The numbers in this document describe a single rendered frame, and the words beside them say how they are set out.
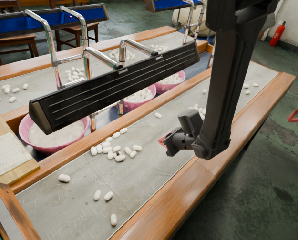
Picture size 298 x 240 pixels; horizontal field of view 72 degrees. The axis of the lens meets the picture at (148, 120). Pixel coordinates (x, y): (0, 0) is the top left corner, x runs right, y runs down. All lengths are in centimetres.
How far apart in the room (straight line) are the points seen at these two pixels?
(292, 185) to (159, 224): 162
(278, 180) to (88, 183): 167
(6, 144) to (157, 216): 58
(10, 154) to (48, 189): 19
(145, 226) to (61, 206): 26
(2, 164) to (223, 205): 140
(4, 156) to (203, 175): 69
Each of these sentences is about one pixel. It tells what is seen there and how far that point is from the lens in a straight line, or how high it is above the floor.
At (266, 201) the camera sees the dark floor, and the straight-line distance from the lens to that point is 190.
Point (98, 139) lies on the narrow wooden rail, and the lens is 84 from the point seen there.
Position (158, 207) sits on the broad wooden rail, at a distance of 69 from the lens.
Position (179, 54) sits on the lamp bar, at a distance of 75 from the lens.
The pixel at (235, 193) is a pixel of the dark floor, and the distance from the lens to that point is 180.
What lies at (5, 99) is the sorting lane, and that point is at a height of 74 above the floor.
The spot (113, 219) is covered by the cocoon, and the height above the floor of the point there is 76.
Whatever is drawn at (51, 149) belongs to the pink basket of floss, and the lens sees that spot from 87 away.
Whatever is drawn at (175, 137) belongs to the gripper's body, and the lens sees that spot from 67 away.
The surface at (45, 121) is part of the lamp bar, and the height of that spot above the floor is 107.
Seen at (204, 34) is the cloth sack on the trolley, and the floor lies 29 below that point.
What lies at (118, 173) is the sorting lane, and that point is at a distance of 77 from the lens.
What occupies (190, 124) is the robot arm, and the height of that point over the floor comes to 100.
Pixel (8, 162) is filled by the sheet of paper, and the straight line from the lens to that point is 83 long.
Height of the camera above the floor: 138
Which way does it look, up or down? 41 degrees down
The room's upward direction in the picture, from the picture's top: 9 degrees clockwise
